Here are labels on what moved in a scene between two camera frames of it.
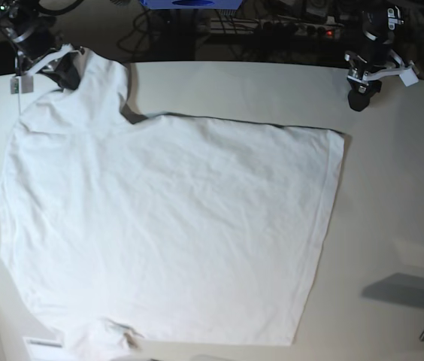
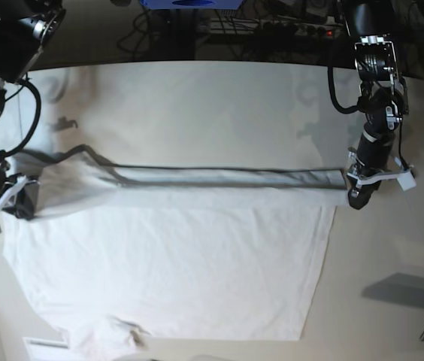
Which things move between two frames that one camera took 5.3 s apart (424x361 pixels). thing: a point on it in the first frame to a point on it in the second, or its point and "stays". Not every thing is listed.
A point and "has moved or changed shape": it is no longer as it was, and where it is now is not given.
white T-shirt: (114, 227) has moved or changed shape
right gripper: (377, 43) to (374, 147)
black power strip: (316, 27) stays
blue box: (191, 4) stays
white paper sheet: (43, 349) stays
